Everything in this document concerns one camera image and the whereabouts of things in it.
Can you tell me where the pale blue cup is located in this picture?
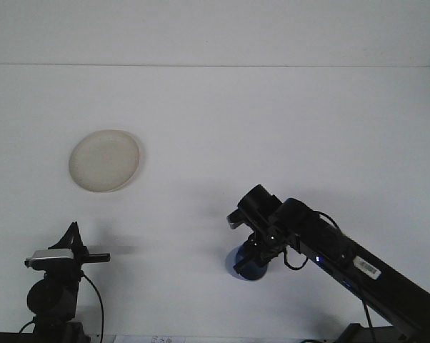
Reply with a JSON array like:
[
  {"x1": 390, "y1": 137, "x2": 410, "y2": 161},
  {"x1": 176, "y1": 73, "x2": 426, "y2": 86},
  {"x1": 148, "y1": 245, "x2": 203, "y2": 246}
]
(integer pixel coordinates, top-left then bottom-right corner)
[{"x1": 224, "y1": 242, "x2": 269, "y2": 282}]

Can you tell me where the pale round plate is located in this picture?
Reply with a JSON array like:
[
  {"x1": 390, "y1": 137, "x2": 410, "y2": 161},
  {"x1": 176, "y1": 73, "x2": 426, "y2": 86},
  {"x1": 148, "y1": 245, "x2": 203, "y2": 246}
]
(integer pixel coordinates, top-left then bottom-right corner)
[{"x1": 69, "y1": 129, "x2": 142, "y2": 193}]

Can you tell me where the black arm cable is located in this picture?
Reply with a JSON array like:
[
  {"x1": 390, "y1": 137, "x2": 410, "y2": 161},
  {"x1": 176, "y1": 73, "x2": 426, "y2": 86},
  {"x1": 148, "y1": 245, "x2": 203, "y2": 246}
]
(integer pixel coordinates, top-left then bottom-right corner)
[
  {"x1": 281, "y1": 210, "x2": 377, "y2": 343},
  {"x1": 81, "y1": 273, "x2": 105, "y2": 340}
]

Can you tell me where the black base plate edge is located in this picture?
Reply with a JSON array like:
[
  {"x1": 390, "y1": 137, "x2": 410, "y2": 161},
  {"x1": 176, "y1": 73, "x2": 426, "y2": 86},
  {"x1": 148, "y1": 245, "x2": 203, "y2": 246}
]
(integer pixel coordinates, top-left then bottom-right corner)
[{"x1": 0, "y1": 331, "x2": 34, "y2": 343}]

